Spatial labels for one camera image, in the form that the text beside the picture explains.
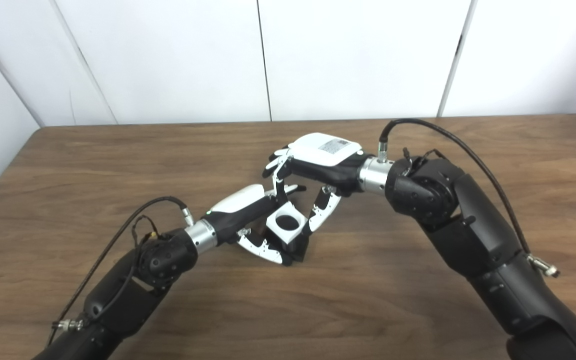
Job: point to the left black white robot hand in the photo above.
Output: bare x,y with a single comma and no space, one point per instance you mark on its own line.
237,210

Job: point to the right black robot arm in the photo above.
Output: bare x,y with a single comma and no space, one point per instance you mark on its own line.
468,225

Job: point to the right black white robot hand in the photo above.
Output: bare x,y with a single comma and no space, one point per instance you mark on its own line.
323,155

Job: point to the white square piece with hole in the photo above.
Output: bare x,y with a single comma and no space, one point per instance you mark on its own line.
275,232

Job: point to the black peg with square base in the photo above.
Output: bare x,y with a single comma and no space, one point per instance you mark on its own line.
300,251

